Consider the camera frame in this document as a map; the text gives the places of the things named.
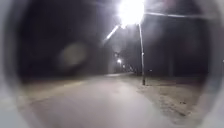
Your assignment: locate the distant street lamp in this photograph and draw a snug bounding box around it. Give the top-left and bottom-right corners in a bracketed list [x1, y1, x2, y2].
[115, 58, 123, 73]

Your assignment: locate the street lamp pole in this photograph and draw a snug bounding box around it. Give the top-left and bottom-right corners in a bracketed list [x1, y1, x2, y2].
[118, 0, 148, 86]

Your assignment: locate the grey asphalt path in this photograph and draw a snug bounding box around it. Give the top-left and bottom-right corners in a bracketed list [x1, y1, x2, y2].
[19, 72, 178, 128]

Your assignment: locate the bare earth verge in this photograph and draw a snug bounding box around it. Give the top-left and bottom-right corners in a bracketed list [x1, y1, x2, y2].
[117, 74, 209, 126]

